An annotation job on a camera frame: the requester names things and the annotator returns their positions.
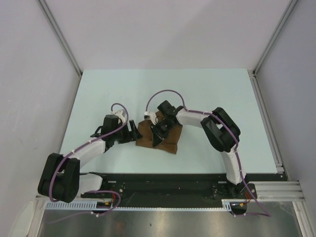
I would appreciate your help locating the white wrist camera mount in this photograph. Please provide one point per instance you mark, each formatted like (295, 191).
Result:
(121, 114)
(150, 116)

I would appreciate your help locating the right aluminium corner post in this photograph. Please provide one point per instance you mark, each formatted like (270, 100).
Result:
(276, 34)

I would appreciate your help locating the left aluminium corner post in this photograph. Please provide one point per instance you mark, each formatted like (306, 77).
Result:
(43, 5)

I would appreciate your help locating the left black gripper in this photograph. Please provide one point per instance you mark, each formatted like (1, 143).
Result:
(131, 135)

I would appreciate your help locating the right side aluminium rail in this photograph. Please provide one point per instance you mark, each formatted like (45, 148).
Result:
(267, 123)

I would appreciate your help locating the aluminium corner post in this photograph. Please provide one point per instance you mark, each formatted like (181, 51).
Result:
(276, 34)
(43, 5)

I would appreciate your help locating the aluminium front rail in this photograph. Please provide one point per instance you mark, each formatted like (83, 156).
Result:
(264, 190)

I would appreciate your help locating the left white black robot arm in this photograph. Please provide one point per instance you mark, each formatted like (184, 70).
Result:
(61, 179)

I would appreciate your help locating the brown cloth napkin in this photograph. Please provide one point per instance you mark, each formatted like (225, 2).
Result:
(170, 144)

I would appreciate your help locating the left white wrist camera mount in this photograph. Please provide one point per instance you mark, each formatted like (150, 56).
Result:
(121, 114)

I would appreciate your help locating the aluminium rail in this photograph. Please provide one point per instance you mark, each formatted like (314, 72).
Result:
(264, 190)
(267, 123)

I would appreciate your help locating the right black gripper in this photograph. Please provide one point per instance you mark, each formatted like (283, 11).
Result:
(157, 139)

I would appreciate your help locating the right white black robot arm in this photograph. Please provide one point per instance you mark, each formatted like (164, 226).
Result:
(221, 131)

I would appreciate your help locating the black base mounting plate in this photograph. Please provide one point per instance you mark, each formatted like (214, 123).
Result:
(161, 186)

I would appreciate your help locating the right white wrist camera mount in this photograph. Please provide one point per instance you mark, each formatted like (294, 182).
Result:
(150, 116)

